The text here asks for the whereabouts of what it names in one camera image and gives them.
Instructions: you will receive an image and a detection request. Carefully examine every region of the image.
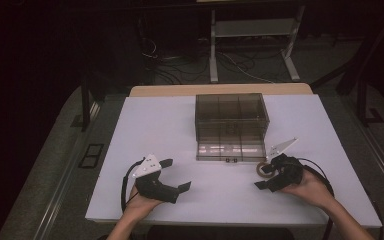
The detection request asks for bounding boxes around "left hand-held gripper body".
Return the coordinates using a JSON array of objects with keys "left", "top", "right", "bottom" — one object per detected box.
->
[{"left": 132, "top": 153, "right": 181, "bottom": 205}]

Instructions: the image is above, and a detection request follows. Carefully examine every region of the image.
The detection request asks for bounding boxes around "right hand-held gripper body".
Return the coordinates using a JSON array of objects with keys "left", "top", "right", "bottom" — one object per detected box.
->
[{"left": 265, "top": 137, "right": 305, "bottom": 194}]

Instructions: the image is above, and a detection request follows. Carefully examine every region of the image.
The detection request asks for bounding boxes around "brown braided hair tie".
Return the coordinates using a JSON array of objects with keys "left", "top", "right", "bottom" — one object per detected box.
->
[{"left": 255, "top": 161, "right": 274, "bottom": 178}]

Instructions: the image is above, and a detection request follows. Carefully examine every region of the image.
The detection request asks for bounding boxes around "smoky transparent drawer box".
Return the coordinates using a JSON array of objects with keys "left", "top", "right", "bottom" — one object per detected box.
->
[{"left": 194, "top": 93, "right": 270, "bottom": 145}]

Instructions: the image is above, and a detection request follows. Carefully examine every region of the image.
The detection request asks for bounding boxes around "person's left hand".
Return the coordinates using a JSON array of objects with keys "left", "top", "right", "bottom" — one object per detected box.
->
[{"left": 123, "top": 184, "right": 164, "bottom": 220}]

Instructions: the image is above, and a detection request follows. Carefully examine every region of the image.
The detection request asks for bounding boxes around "person's right hand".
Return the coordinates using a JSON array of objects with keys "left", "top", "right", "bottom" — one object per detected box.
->
[{"left": 278, "top": 168, "right": 336, "bottom": 211}]

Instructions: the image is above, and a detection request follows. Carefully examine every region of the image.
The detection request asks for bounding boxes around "black stand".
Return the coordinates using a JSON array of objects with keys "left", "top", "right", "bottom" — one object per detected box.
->
[
  {"left": 309, "top": 9, "right": 384, "bottom": 128},
  {"left": 69, "top": 66, "right": 108, "bottom": 132}
]

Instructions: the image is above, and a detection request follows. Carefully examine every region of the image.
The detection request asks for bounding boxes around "white metal stand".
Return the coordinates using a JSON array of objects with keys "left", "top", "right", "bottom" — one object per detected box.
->
[{"left": 209, "top": 4, "right": 302, "bottom": 84}]

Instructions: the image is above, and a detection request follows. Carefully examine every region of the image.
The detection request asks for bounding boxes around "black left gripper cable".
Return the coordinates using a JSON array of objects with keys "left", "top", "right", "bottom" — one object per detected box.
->
[{"left": 120, "top": 157, "right": 146, "bottom": 214}]

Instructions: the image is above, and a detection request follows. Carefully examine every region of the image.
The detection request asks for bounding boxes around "black floor outlet frame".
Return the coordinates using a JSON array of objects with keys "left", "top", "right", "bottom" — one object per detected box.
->
[{"left": 78, "top": 143, "right": 105, "bottom": 170}]

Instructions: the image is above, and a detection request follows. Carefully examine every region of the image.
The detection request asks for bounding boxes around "metal floor rail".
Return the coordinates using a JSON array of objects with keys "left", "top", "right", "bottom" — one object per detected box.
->
[
  {"left": 33, "top": 99, "right": 101, "bottom": 240},
  {"left": 356, "top": 123, "right": 384, "bottom": 208}
]

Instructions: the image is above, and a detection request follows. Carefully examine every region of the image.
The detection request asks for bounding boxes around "tangle of floor cables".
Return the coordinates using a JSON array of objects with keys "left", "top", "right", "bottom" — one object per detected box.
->
[{"left": 139, "top": 34, "right": 293, "bottom": 85}]

